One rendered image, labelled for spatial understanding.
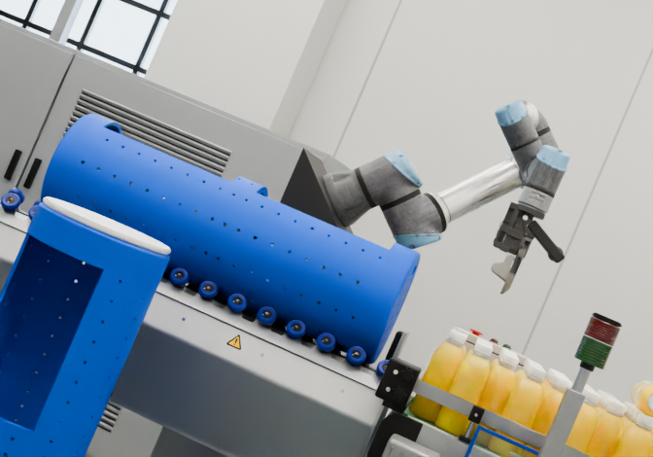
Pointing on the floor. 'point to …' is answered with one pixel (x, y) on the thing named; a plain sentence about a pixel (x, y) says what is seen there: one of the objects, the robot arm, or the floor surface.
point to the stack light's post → (562, 424)
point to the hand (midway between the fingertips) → (506, 290)
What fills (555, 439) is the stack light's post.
